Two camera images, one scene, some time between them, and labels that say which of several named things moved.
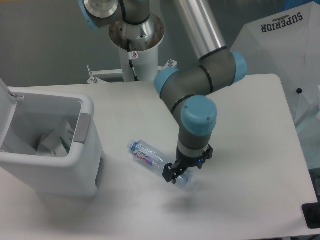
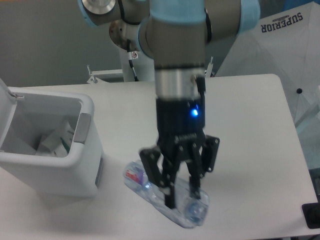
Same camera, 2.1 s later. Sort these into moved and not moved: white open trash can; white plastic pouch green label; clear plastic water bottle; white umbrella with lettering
Moved: clear plastic water bottle
Not moved: white plastic pouch green label; white open trash can; white umbrella with lettering
